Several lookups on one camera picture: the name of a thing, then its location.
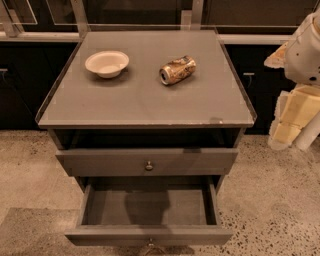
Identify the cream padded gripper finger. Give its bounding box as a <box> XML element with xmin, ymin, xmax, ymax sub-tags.
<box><xmin>268</xmin><ymin>84</ymin><xmax>320</xmax><ymax>150</ymax></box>

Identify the grey drawer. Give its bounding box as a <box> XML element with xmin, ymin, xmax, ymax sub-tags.
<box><xmin>65</xmin><ymin>176</ymin><xmax>232</xmax><ymax>247</ymax></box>
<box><xmin>56</xmin><ymin>148</ymin><xmax>238</xmax><ymax>177</ymax></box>

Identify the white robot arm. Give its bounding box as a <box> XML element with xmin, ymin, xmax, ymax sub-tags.
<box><xmin>264</xmin><ymin>11</ymin><xmax>320</xmax><ymax>150</ymax></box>

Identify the grey wooden drawer cabinet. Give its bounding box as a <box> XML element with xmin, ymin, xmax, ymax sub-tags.
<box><xmin>34</xmin><ymin>29</ymin><xmax>258</xmax><ymax>194</ymax></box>

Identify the grey top drawer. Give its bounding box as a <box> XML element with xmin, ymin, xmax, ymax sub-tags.
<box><xmin>56</xmin><ymin>148</ymin><xmax>238</xmax><ymax>177</ymax></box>

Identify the crushed gold soda can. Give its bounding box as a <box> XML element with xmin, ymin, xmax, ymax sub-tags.
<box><xmin>159</xmin><ymin>55</ymin><xmax>196</xmax><ymax>85</ymax></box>

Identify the white paper bowl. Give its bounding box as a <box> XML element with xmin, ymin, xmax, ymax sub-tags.
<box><xmin>85</xmin><ymin>51</ymin><xmax>129</xmax><ymax>78</ymax></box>

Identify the dark background cabinet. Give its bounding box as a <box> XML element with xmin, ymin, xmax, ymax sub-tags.
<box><xmin>0</xmin><ymin>42</ymin><xmax>295</xmax><ymax>135</ymax></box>

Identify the white cylindrical post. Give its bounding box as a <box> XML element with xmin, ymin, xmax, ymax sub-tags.
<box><xmin>295</xmin><ymin>112</ymin><xmax>320</xmax><ymax>151</ymax></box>

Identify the clear acrylic barrier frame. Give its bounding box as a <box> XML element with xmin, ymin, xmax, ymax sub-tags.
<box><xmin>0</xmin><ymin>0</ymin><xmax>320</xmax><ymax>41</ymax></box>

